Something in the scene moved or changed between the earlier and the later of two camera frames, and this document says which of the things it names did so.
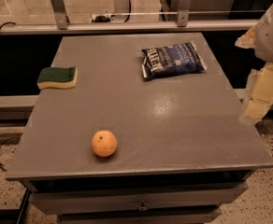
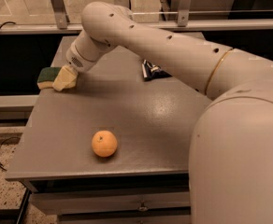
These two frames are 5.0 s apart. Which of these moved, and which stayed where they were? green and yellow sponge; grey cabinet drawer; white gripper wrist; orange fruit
Moved: white gripper wrist
Stayed: orange fruit; grey cabinet drawer; green and yellow sponge
